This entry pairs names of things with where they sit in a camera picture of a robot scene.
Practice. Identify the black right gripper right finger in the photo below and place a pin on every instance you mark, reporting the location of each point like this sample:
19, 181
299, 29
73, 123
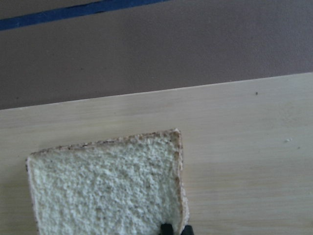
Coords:
188, 230

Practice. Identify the bread slice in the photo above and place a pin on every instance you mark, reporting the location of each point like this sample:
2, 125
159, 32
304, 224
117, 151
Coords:
123, 186

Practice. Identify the wooden cutting board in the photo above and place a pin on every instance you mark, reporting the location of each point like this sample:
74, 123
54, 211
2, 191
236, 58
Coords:
248, 150

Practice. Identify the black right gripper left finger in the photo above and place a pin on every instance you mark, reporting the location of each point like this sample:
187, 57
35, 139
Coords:
166, 229

